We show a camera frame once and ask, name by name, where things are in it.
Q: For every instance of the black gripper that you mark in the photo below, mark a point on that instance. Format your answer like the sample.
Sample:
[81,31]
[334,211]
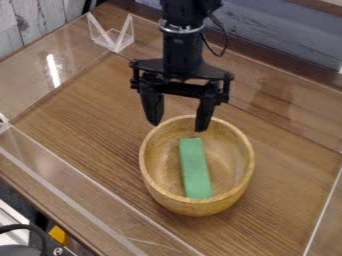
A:
[180,73]

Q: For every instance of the brown wooden bowl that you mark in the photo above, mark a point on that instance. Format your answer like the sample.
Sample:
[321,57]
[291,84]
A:
[230,161]

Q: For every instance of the green rectangular block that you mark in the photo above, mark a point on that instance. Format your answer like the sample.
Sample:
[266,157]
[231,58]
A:
[195,174]

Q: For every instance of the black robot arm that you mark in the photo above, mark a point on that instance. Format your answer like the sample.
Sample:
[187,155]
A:
[183,16]

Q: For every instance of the clear acrylic front barrier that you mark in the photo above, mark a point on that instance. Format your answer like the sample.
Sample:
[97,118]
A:
[73,166]

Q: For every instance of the yellow label sticker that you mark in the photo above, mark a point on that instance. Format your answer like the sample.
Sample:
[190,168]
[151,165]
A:
[57,234]

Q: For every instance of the clear acrylic corner bracket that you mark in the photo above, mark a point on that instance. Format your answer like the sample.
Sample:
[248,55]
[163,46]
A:
[115,40]

